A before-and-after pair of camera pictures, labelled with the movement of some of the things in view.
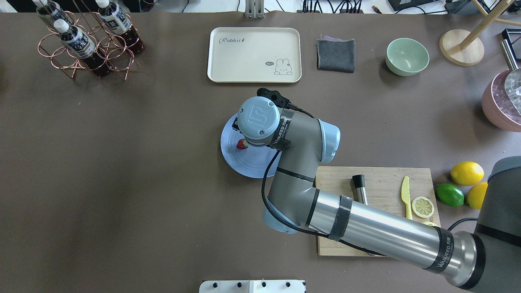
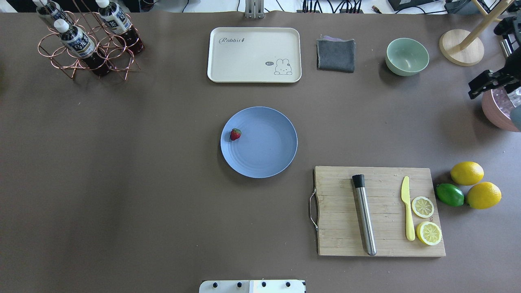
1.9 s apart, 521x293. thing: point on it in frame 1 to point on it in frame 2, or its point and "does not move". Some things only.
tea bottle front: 76,42 does not move
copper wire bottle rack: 99,42 does not move
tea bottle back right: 117,19 does not move
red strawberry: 242,144 to 235,133
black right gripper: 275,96 to 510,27
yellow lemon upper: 467,173 does not move
